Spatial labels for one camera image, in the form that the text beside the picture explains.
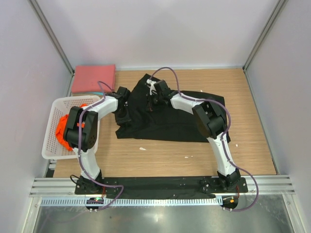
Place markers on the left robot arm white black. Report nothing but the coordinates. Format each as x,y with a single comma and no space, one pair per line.
81,133

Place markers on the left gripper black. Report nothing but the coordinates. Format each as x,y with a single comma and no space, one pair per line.
120,121

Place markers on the white plastic basket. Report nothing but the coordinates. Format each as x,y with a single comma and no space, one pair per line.
52,149

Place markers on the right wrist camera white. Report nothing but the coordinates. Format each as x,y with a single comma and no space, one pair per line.
151,85

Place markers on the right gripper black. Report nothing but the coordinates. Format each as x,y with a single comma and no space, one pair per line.
150,107

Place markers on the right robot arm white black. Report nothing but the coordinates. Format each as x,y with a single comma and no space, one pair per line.
211,121

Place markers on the orange t-shirt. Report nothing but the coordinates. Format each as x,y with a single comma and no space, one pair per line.
59,133

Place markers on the aluminium frame rail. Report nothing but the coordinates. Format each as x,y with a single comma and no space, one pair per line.
52,187

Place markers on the folded teal t-shirt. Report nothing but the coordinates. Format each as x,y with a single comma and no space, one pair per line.
94,93

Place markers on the white slotted cable duct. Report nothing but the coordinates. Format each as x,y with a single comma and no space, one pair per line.
97,202

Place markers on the black t-shirt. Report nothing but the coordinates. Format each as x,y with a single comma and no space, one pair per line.
156,123

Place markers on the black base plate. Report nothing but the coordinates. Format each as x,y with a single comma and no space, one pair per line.
160,188

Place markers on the folded pink t-shirt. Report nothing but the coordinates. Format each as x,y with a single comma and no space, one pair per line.
86,78

